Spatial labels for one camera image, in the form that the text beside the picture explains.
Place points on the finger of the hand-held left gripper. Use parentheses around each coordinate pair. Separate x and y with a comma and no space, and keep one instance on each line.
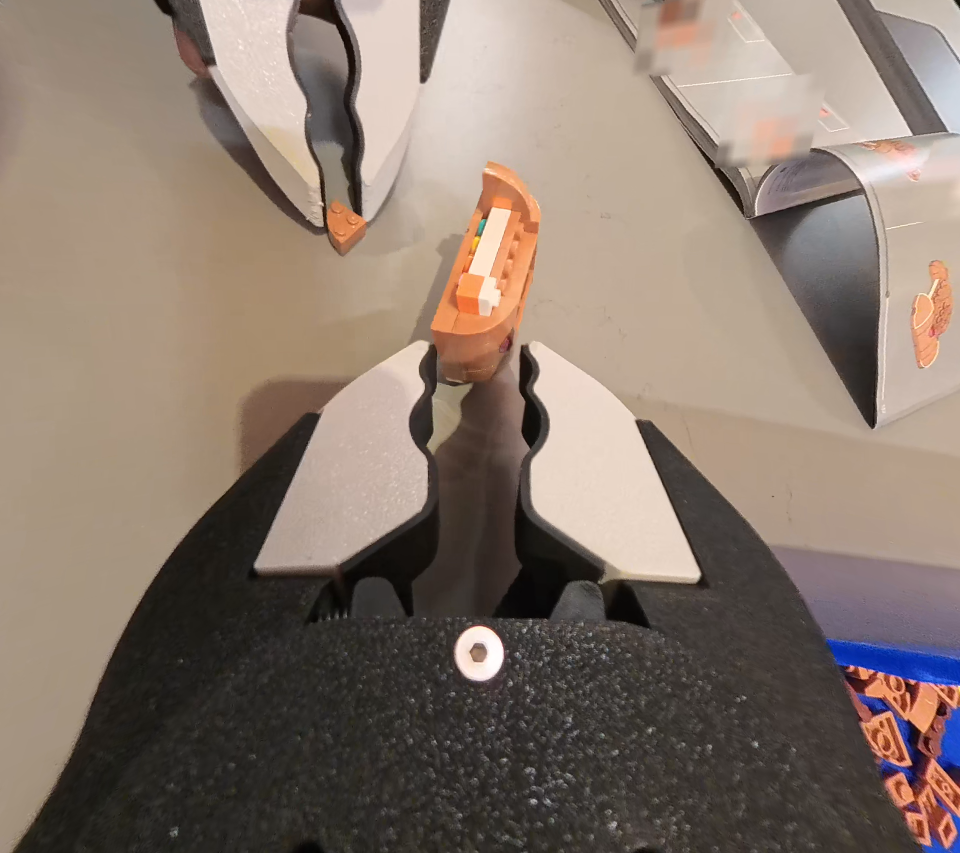
(386,43)
(240,28)

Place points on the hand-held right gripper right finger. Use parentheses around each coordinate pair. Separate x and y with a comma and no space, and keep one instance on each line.
(607,493)

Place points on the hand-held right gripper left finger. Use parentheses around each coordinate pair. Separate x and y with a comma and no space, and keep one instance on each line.
(352,485)

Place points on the small brown lego wedge plate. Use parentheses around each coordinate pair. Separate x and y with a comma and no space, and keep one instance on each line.
(345,227)

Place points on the brown lego model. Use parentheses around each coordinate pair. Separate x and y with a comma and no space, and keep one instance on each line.
(517,245)

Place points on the blue plastic bin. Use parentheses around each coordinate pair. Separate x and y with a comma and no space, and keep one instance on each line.
(892,654)

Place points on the pile of brown lego pieces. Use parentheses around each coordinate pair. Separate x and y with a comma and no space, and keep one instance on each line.
(892,733)

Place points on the person's left hand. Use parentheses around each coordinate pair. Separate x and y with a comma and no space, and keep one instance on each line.
(191,59)

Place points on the grey instruction booklet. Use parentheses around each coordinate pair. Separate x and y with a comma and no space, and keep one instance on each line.
(911,215)

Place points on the dark grey panel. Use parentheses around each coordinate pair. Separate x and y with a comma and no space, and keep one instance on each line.
(926,73)

